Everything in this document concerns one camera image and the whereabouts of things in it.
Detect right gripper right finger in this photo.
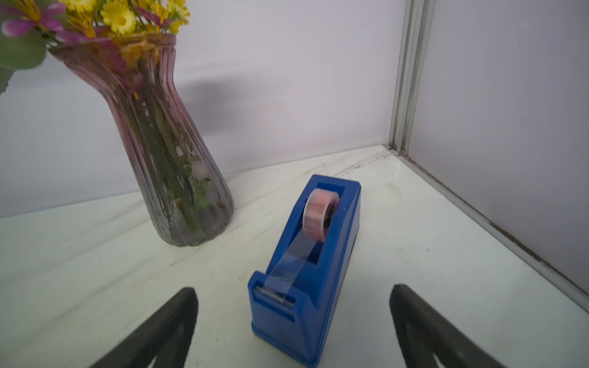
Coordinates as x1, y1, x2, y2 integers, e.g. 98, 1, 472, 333
390, 284, 503, 367

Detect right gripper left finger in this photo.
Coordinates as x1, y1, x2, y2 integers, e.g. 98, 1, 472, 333
92, 288, 199, 367

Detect blue tape dispenser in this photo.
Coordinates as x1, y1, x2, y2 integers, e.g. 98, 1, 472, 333
248, 175, 361, 367

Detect dark glass flower vase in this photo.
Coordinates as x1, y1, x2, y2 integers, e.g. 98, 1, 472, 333
49, 33, 234, 246

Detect pink tape roll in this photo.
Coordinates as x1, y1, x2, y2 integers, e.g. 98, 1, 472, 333
302, 188, 340, 242

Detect sunflower bouquet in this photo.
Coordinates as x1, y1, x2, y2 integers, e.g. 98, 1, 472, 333
1, 1, 191, 92

